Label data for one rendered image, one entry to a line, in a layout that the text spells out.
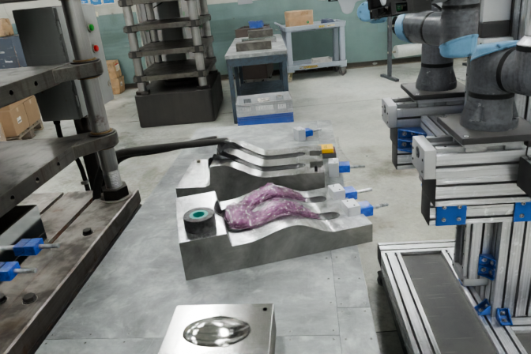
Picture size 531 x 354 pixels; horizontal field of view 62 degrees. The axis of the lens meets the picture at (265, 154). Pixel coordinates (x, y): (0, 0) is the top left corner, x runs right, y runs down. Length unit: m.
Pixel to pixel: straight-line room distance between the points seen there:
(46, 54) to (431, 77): 1.40
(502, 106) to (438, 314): 0.93
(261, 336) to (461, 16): 0.75
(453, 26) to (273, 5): 6.88
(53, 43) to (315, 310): 1.26
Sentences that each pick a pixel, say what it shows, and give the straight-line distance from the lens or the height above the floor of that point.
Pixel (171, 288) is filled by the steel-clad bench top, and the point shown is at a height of 0.80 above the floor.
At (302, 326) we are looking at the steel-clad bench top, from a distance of 0.98.
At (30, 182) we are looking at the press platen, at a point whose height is 1.02.
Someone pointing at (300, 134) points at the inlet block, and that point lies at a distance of 1.99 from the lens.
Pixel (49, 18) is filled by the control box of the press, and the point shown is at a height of 1.43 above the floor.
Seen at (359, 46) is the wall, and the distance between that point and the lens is 8.07.
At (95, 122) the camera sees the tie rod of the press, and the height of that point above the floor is 1.08.
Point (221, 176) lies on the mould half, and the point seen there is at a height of 0.89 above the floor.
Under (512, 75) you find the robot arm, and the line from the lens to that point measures 1.27.
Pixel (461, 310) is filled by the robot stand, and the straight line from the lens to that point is 1.99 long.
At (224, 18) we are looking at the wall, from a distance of 7.88.
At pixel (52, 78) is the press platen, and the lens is 1.51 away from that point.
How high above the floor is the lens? 1.46
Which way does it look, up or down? 21 degrees down
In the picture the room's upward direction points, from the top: 6 degrees counter-clockwise
